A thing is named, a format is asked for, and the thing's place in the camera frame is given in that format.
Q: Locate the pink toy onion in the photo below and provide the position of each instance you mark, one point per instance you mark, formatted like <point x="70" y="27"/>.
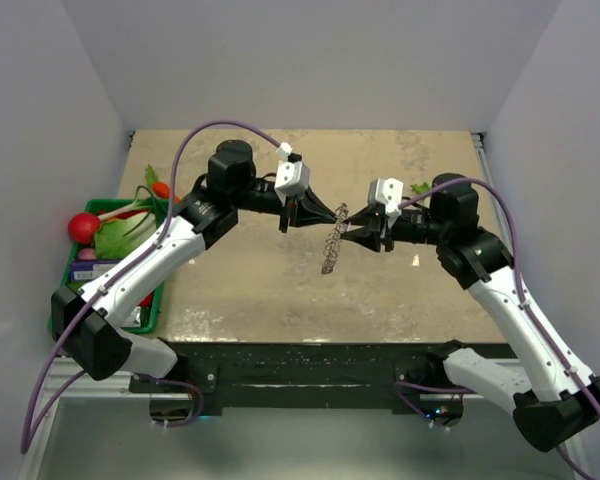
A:
<point x="86" y="254"/>

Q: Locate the white silver packet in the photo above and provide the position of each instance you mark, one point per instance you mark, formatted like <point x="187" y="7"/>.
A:
<point x="140" y="321"/>

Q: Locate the white toy vegetable green leaves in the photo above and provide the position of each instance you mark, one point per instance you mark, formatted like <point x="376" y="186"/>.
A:
<point x="420" y="188"/>

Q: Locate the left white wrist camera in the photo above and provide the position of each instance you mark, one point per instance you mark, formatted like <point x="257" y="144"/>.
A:
<point x="291" y="180"/>

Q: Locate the orange toy carrot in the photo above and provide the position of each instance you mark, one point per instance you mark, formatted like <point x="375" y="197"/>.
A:
<point x="158" y="187"/>

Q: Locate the red toy pepper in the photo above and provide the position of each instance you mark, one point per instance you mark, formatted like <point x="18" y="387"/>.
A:
<point x="147" y="301"/>

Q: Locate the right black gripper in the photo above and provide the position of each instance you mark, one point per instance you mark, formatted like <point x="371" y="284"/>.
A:
<point x="369" y="236"/>

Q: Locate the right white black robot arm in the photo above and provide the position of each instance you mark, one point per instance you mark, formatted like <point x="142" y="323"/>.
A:
<point x="557" y="396"/>

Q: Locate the purple box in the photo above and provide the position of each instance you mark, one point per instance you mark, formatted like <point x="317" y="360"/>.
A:
<point x="85" y="271"/>

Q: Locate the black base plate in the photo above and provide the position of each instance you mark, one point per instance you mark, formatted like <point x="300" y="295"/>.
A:
<point x="310" y="376"/>

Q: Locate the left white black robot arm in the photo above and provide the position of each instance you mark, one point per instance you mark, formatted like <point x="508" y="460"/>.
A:
<point x="87" y="323"/>

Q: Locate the green plastic crate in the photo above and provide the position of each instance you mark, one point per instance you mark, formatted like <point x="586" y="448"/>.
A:
<point x="103" y="206"/>

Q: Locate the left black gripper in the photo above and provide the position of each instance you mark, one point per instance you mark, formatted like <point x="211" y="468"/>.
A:
<point x="307" y="211"/>

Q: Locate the metal disc with keyrings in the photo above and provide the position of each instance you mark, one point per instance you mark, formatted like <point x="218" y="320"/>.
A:
<point x="334" y="239"/>

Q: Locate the toy bok choy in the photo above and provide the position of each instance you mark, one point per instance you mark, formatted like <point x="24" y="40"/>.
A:
<point x="120" y="234"/>

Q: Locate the red toy radish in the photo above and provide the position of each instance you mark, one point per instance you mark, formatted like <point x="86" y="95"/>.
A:
<point x="82" y="228"/>

